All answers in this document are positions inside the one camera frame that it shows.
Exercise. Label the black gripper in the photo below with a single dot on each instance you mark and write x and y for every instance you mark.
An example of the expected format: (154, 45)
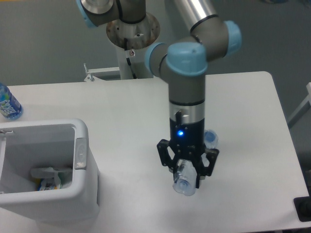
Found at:
(187, 142)

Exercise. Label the crushed clear water bottle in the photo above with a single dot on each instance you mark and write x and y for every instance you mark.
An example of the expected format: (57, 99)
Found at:
(185, 175)

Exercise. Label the clear plastic bag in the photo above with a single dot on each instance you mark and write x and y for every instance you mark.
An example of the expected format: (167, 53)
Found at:
(61, 175)

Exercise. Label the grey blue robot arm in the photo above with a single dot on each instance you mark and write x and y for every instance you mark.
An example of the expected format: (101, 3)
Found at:
(182, 65)

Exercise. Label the white plastic trash can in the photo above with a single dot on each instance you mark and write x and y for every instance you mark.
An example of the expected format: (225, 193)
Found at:
(47, 143)

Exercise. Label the yellow snack package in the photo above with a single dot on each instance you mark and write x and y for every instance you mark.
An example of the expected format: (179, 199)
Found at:
(47, 184)

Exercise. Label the blue labelled water bottle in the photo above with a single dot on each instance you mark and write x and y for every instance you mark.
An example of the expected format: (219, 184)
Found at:
(10, 107)

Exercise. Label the white metal bracket left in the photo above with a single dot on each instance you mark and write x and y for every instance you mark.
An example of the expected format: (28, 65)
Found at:
(106, 74)

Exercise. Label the white frame at right edge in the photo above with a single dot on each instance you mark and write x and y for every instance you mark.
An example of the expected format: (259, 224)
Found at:
(301, 109)

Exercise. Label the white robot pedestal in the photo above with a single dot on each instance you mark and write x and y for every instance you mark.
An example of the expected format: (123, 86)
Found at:
(131, 42)

